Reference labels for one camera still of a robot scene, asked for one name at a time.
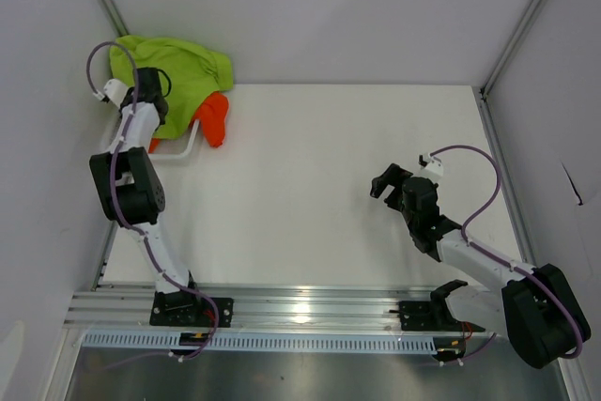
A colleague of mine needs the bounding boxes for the lime green shorts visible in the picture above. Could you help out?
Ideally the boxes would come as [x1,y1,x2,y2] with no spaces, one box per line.
[116,35,234,140]

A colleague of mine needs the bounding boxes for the white slotted cable duct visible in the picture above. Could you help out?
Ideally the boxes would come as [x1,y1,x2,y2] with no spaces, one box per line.
[82,330,437,355]

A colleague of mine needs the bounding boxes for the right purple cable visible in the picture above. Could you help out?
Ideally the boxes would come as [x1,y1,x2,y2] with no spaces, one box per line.
[429,145,588,367]

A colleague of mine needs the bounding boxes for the white plastic basket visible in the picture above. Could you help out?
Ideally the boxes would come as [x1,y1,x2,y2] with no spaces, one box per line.
[100,118,206,168]

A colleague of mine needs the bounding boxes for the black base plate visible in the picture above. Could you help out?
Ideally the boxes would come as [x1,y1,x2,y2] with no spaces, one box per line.
[149,291,214,328]
[390,301,485,332]

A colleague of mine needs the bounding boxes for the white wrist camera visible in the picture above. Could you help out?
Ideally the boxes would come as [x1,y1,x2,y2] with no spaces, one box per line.
[95,79,129,108]
[418,154,444,182]

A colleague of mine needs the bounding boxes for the right aluminium frame post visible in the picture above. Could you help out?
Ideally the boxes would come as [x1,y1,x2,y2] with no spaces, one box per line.
[480,0,548,100]

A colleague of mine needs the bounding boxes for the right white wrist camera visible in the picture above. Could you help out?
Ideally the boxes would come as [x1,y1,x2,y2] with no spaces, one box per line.
[418,154,444,182]

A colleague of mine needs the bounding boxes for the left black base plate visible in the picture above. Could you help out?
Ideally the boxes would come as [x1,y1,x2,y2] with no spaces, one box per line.
[149,291,214,328]

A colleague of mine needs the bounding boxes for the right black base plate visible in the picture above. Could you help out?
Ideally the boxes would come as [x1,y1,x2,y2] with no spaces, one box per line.
[390,301,485,332]

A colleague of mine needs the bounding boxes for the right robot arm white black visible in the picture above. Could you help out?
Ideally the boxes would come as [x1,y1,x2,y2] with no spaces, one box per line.
[370,164,591,369]

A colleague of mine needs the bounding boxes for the orange shorts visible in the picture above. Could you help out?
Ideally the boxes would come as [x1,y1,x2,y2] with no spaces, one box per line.
[148,91,229,153]

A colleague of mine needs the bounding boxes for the aluminium mounting rail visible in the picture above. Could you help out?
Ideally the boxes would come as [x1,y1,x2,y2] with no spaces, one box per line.
[63,285,433,333]

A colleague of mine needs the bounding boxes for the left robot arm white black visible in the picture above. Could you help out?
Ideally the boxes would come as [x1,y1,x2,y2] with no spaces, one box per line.
[89,68,204,326]

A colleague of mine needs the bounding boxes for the purple cable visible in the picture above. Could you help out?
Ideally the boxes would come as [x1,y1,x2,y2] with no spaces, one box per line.
[86,42,220,364]
[429,145,588,367]

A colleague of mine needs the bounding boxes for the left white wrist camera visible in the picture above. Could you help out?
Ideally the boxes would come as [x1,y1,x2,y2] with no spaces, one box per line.
[95,79,129,108]

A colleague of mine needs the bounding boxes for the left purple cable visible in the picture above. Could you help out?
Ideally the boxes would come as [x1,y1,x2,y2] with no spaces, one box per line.
[86,42,220,364]

